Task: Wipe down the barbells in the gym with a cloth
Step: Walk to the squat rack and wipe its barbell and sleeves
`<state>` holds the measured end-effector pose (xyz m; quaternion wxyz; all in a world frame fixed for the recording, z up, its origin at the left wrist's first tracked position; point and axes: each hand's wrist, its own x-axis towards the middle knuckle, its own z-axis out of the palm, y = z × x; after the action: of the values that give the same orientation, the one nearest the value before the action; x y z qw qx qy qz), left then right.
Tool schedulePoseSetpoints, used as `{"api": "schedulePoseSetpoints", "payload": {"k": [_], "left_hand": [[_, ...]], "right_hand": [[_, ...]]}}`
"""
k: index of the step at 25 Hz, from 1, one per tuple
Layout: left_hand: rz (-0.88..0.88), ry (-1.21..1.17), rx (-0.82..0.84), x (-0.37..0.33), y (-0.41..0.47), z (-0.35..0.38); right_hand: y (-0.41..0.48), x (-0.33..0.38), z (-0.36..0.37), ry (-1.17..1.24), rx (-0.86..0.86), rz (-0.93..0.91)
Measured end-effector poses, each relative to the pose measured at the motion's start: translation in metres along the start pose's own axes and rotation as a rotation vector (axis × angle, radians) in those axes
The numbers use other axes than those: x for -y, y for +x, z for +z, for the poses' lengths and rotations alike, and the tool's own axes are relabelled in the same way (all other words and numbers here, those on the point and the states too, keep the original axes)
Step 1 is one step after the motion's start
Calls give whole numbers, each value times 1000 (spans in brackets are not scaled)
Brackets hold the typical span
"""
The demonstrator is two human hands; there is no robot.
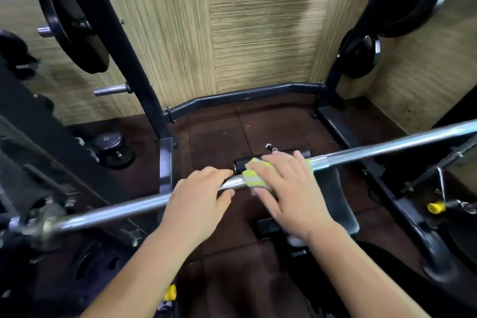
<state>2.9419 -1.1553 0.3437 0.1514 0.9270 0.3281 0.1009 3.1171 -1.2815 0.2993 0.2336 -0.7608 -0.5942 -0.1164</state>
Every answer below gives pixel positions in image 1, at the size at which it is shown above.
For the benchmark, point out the silver plate storage peg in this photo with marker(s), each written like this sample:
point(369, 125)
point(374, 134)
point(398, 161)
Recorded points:
point(110, 89)
point(44, 31)

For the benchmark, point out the black weight bench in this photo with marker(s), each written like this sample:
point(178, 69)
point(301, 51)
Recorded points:
point(335, 198)

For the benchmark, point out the person's right forearm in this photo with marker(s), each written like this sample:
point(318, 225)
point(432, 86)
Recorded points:
point(357, 276)

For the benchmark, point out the person's left thumb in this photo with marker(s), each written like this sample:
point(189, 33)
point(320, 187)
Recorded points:
point(226, 200)

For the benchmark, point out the person's left hand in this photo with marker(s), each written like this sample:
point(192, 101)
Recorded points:
point(192, 209)

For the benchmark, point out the small black weight plate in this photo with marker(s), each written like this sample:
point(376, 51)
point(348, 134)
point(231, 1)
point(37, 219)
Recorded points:
point(357, 55)

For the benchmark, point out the person's right middle finger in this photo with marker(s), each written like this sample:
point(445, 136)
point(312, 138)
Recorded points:
point(277, 163)

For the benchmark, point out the person's left forearm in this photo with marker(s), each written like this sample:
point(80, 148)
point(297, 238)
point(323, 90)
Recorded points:
point(145, 276)

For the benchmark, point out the yellow and white cleaning cloth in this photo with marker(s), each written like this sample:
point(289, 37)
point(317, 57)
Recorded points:
point(253, 178)

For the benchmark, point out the silver steel barbell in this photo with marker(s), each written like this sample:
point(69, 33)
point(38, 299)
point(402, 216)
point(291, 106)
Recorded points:
point(111, 214)

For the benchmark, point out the black steel squat rack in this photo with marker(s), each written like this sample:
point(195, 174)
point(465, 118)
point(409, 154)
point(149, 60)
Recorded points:
point(111, 49)

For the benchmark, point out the person's right hand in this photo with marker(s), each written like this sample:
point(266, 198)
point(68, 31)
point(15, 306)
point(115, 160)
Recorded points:
point(298, 198)

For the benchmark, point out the black round dumbbell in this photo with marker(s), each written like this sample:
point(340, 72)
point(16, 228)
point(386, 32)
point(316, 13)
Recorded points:
point(113, 150)

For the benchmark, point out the yellow knob pin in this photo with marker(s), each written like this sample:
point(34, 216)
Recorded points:
point(436, 208)
point(170, 292)

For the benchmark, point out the person's right thumb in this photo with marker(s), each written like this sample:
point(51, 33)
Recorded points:
point(264, 202)

